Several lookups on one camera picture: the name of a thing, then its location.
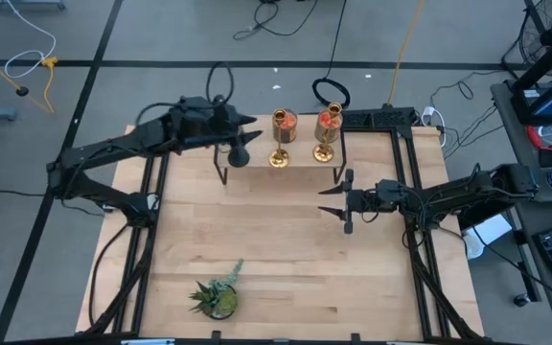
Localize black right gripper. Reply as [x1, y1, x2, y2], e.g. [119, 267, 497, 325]
[317, 168, 404, 235]

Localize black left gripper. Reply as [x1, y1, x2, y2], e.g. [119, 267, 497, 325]
[168, 95, 264, 148]

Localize black candlestick holder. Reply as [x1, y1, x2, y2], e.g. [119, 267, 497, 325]
[226, 128, 251, 169]

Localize gold candlestick holder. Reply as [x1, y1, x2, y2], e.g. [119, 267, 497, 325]
[311, 102, 343, 164]
[268, 108, 290, 170]

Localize candle jar with orange wax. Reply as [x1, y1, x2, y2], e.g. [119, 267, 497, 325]
[314, 107, 343, 145]
[272, 108, 299, 144]

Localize wooden shelf riser black legs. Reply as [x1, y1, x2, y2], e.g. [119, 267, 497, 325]
[213, 113, 348, 186]

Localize black perforated power box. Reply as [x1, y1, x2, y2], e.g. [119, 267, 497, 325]
[340, 105, 419, 129]

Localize white box on floor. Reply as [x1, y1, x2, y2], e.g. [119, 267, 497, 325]
[462, 213, 513, 261]

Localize potted green succulent plant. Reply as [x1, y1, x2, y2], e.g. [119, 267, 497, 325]
[188, 258, 245, 321]

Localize side table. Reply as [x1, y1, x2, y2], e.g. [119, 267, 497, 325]
[490, 80, 552, 202]

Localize grey keyboard table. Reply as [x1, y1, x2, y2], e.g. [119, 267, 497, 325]
[515, 200, 552, 320]

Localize black floor fan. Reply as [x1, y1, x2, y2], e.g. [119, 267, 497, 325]
[501, 0, 552, 73]

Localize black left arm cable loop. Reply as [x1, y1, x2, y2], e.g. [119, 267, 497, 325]
[205, 60, 236, 104]

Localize black coiled floor cable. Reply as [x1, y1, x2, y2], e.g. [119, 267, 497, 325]
[310, 0, 352, 110]

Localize black metal rig frame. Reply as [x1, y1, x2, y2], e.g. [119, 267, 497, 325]
[83, 105, 486, 345]

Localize black tangled floor cable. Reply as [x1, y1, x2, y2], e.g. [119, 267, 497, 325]
[233, 0, 320, 40]

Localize white plug with cable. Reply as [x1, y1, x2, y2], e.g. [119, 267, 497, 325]
[421, 105, 448, 148]

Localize yellow hanging power cable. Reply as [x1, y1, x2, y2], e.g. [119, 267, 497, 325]
[387, 0, 425, 107]

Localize black cable beside rig frame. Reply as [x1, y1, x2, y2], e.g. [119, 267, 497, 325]
[87, 222, 131, 330]

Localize yellow cable with plug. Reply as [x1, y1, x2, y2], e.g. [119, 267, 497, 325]
[0, 43, 60, 115]

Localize white floor cable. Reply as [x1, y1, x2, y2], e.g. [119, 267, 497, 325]
[4, 0, 58, 81]

